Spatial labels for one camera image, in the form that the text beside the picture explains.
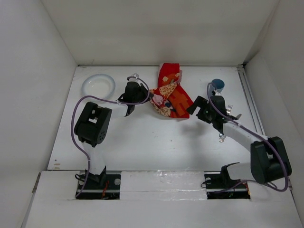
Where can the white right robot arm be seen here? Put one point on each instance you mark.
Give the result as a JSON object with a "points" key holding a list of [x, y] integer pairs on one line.
{"points": [[268, 157]]}

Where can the silver table knife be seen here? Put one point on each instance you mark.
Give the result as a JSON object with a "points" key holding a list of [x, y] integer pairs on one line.
{"points": [[221, 136]]}

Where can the aluminium rail on right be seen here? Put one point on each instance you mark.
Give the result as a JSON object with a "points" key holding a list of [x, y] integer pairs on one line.
{"points": [[250, 100]]}

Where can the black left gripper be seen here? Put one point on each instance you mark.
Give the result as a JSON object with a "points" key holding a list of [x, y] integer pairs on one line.
{"points": [[145, 92]]}

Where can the white blue-rimmed plate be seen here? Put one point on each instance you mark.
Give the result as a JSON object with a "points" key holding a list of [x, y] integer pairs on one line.
{"points": [[98, 85]]}

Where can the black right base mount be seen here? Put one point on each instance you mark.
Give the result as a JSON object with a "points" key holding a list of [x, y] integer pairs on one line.
{"points": [[219, 185]]}

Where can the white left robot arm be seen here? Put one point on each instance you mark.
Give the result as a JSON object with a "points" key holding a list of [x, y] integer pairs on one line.
{"points": [[91, 127]]}

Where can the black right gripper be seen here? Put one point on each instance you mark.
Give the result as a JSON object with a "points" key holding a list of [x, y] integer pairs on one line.
{"points": [[202, 102]]}

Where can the silver fork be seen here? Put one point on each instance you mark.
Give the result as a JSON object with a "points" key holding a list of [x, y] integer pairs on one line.
{"points": [[229, 109]]}

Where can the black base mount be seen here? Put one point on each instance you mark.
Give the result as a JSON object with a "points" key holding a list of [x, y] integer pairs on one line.
{"points": [[219, 185], [105, 186]]}

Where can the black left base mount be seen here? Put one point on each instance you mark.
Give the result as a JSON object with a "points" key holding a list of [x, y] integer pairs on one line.
{"points": [[105, 186]]}

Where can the blue cup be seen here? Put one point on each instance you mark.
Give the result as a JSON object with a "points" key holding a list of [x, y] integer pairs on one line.
{"points": [[217, 85]]}

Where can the red patterned cloth placemat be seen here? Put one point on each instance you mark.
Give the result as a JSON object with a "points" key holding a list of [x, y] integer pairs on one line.
{"points": [[169, 99]]}

